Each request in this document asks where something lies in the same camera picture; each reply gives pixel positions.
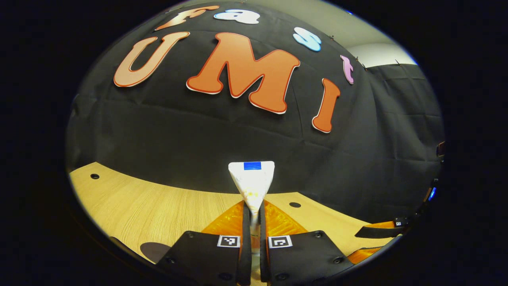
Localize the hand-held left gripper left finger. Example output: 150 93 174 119
156 201 252 286

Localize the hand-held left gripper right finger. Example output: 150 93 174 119
260 201 354 285

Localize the white toothpaste tube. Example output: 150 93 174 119
228 161 275 259

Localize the wooden desktop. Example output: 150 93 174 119
69 162 401 286

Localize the black backdrop cloth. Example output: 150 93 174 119
65 2 445 225

